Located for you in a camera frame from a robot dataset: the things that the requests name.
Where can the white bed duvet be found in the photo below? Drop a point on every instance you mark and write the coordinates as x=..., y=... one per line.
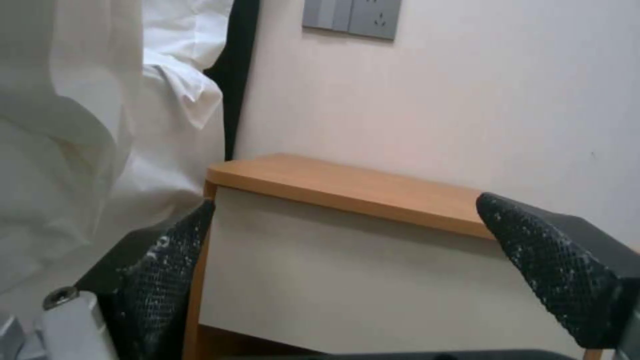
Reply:
x=75, y=150

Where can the grey wall socket panel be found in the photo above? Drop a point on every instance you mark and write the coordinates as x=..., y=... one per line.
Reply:
x=350, y=18

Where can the wooden bedside table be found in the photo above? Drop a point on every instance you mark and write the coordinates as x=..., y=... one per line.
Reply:
x=350, y=240

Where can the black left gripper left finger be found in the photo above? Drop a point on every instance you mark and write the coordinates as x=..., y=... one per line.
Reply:
x=150, y=270

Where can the white pillow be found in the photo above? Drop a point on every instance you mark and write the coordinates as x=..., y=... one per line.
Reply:
x=185, y=30

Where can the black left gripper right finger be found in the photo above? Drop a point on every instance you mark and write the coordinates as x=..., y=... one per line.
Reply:
x=545, y=270

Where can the black headboard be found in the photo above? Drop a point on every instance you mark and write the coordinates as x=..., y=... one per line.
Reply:
x=239, y=75

